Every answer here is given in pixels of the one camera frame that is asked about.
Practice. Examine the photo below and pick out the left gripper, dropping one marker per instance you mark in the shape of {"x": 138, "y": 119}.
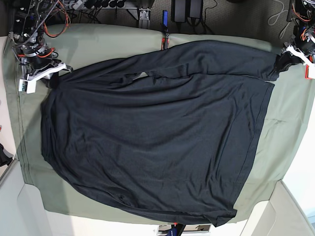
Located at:
{"x": 305, "y": 52}

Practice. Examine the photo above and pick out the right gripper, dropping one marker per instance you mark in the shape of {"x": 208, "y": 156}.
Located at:
{"x": 33, "y": 66}

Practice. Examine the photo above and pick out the black long-sleeve T-shirt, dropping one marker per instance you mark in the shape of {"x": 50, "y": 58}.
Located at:
{"x": 169, "y": 135}

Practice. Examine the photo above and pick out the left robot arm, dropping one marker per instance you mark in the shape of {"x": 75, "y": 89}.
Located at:
{"x": 302, "y": 14}

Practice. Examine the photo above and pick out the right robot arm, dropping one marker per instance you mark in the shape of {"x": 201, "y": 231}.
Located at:
{"x": 29, "y": 28}

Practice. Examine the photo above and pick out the orange black right clamp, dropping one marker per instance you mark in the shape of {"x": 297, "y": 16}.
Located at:
{"x": 310, "y": 72}

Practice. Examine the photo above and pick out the orange black clamp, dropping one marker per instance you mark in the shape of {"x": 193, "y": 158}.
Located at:
{"x": 310, "y": 72}
{"x": 176, "y": 229}

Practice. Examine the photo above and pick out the green table cloth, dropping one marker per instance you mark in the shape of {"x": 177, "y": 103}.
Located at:
{"x": 285, "y": 124}

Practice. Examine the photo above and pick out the white power strip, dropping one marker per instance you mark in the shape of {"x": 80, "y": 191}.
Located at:
{"x": 73, "y": 4}

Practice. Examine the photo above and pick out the black power adapter bricks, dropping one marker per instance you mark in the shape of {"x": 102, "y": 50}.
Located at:
{"x": 183, "y": 9}

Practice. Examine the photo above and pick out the orange black bottom clamp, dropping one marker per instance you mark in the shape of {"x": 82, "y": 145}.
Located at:
{"x": 176, "y": 229}

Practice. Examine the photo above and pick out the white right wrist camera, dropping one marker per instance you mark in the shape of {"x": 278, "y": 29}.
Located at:
{"x": 28, "y": 86}

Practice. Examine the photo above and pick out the metal table bracket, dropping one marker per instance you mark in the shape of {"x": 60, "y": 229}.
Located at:
{"x": 142, "y": 16}

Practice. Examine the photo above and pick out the blue handled top clamp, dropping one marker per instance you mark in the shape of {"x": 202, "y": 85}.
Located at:
{"x": 165, "y": 39}

